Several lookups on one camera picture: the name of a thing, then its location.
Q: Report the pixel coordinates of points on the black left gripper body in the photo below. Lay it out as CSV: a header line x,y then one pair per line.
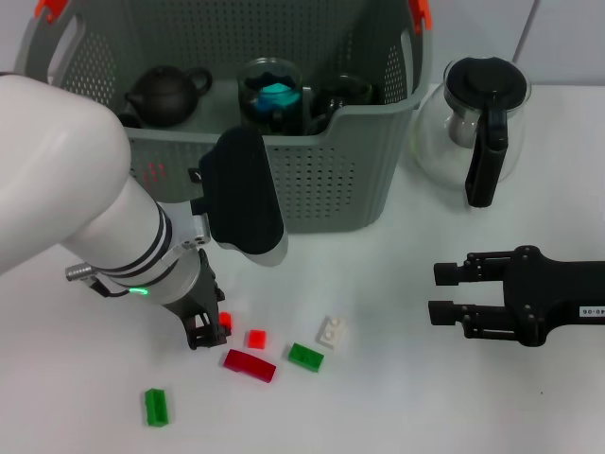
x,y
196,293

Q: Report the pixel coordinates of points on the teal square block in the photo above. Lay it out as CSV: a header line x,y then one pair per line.
x,y
279,97

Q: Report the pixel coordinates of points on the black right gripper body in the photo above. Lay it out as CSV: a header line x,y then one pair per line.
x,y
548,288

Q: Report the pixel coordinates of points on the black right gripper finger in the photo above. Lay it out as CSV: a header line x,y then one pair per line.
x,y
446,273
442,313

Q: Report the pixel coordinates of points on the dark red long block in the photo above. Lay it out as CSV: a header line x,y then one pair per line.
x,y
249,365

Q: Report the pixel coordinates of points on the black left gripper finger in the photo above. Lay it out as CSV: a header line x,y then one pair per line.
x,y
203,336
219,295

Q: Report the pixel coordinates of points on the dark clay teapot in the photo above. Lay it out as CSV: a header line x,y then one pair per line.
x,y
163,97

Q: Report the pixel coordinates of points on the small red square block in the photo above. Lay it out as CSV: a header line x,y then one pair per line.
x,y
257,339

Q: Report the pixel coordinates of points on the grey perforated plastic storage bin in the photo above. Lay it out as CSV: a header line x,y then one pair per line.
x,y
331,189

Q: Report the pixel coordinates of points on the green rectangular block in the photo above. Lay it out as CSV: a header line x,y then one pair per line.
x,y
306,357
157,407

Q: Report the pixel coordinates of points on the white two-stud block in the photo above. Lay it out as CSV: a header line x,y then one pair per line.
x,y
331,332

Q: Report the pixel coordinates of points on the small red peaked block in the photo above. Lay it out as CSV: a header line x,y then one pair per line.
x,y
226,320

